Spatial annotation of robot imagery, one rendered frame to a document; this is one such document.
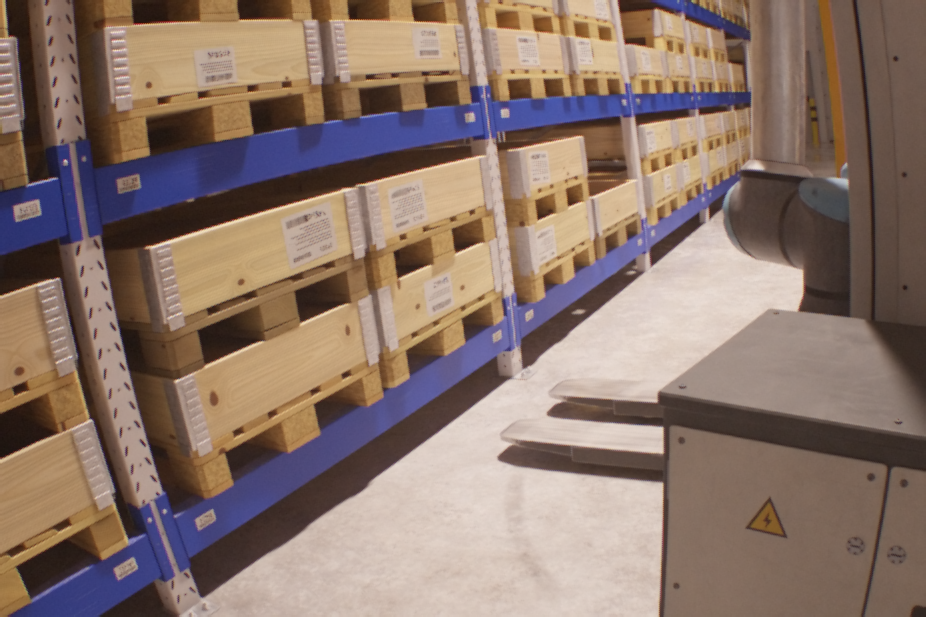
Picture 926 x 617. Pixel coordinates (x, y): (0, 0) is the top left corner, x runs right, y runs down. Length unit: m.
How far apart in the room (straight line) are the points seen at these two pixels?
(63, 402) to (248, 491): 0.67
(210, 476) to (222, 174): 0.80
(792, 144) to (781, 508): 0.78
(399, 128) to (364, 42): 0.35
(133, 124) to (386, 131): 1.05
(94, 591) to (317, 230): 1.22
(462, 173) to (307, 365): 1.07
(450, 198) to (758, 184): 1.67
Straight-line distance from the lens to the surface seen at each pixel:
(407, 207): 2.61
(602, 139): 5.16
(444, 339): 2.82
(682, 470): 0.84
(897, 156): 1.10
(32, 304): 1.70
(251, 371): 2.08
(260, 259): 2.08
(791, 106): 1.40
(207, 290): 1.96
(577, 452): 2.46
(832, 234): 1.25
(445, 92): 3.00
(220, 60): 2.05
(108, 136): 1.83
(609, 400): 2.79
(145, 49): 1.90
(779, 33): 1.41
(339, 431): 2.41
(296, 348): 2.19
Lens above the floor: 1.15
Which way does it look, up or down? 15 degrees down
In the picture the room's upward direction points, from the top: 7 degrees counter-clockwise
